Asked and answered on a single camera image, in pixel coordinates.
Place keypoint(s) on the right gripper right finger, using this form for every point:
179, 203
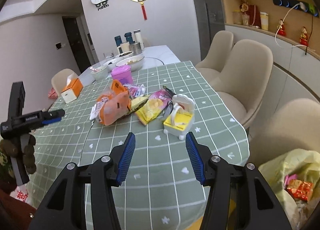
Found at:
257, 207

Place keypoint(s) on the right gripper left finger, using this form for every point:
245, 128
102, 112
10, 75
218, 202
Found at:
63, 207

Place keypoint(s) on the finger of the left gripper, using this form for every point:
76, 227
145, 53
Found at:
50, 121
55, 114

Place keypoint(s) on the orange snack bag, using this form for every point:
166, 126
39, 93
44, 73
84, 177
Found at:
112, 104

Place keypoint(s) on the red pink snack wrapper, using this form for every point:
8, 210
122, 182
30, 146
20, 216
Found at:
298, 189

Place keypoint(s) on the yellow plastic trash bag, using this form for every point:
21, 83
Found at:
304, 163

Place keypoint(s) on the pink translucent wrapper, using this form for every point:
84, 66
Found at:
135, 90

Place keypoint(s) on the yellow snack packet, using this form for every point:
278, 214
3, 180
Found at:
156, 103

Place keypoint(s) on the yellow green noodle snack bag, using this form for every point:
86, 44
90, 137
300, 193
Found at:
137, 103

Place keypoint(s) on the black snack wrapper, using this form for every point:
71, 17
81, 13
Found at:
170, 105

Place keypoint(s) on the left gloved hand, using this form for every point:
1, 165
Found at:
9, 149

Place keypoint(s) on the orange white tissue box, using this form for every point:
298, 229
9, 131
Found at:
72, 89

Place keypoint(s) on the beige chair across table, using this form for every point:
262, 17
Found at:
59, 81

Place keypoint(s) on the small white bowl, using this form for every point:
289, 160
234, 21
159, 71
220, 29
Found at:
99, 73

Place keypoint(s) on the pink plastic container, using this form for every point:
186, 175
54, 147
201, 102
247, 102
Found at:
122, 74

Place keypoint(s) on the green checkered tablecloth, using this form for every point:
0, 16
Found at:
160, 190

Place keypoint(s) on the near beige chair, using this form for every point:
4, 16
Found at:
294, 126

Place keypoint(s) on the beige chair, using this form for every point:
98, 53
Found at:
294, 126
242, 82
217, 56

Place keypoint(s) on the middle beige chair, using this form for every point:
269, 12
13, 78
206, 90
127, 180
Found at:
242, 82

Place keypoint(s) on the far beige chair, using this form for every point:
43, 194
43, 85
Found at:
217, 56

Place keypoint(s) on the right red figurine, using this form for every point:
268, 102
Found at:
304, 38

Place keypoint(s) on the red figurine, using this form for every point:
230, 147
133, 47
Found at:
304, 38
281, 28

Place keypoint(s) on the left red figurine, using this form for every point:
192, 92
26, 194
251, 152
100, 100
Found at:
281, 28

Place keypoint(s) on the black wall power strip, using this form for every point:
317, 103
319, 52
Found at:
298, 5

